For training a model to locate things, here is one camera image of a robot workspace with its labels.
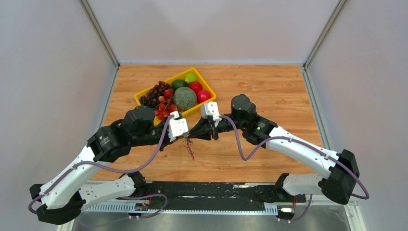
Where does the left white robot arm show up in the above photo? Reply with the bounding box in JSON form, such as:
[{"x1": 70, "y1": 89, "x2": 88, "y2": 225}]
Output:
[{"x1": 29, "y1": 106, "x2": 189, "y2": 225}]

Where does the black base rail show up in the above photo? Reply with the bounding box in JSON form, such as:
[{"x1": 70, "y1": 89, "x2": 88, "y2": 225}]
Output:
[{"x1": 131, "y1": 181, "x2": 306, "y2": 211}]

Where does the dark purple grape bunch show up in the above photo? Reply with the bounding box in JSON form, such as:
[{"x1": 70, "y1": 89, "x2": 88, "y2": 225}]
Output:
[{"x1": 137, "y1": 81, "x2": 174, "y2": 109}]

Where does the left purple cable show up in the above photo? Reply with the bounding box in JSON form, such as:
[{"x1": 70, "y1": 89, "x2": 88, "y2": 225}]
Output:
[{"x1": 28, "y1": 115, "x2": 174, "y2": 215}]

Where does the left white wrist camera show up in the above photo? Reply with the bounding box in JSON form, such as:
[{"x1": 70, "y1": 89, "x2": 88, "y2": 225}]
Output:
[{"x1": 168, "y1": 111, "x2": 189, "y2": 142}]

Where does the netted green melon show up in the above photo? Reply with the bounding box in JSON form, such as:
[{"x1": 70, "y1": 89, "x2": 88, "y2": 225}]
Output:
[{"x1": 173, "y1": 87, "x2": 197, "y2": 111}]

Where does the lime green fruit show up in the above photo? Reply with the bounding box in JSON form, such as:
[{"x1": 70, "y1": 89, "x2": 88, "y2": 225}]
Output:
[{"x1": 184, "y1": 72, "x2": 198, "y2": 84}]

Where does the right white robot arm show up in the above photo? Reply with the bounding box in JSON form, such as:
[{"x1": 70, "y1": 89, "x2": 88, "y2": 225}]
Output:
[{"x1": 188, "y1": 94, "x2": 369, "y2": 205}]

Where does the red apple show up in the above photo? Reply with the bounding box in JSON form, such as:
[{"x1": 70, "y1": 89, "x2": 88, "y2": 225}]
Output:
[{"x1": 188, "y1": 81, "x2": 203, "y2": 94}]

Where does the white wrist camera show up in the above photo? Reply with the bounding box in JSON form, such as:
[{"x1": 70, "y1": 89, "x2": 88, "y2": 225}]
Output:
[
  {"x1": 200, "y1": 101, "x2": 221, "y2": 127},
  {"x1": 168, "y1": 111, "x2": 189, "y2": 142}
]

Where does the red key tag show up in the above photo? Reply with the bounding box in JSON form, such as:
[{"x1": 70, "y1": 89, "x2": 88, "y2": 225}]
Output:
[{"x1": 187, "y1": 143, "x2": 195, "y2": 161}]

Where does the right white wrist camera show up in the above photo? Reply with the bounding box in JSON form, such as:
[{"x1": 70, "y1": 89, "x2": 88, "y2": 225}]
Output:
[{"x1": 200, "y1": 101, "x2": 221, "y2": 127}]

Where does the pink red peach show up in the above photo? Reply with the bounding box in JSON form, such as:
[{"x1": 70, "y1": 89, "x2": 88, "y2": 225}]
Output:
[{"x1": 196, "y1": 90, "x2": 211, "y2": 103}]

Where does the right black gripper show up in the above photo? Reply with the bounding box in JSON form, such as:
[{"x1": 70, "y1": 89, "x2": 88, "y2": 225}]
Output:
[{"x1": 188, "y1": 114, "x2": 246, "y2": 141}]

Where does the dark green avocado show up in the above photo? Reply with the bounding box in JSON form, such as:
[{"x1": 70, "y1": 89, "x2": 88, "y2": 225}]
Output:
[{"x1": 171, "y1": 79, "x2": 188, "y2": 90}]

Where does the red lychee bunch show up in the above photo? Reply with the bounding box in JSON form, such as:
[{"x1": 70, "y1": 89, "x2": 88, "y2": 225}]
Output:
[{"x1": 153, "y1": 88, "x2": 178, "y2": 121}]

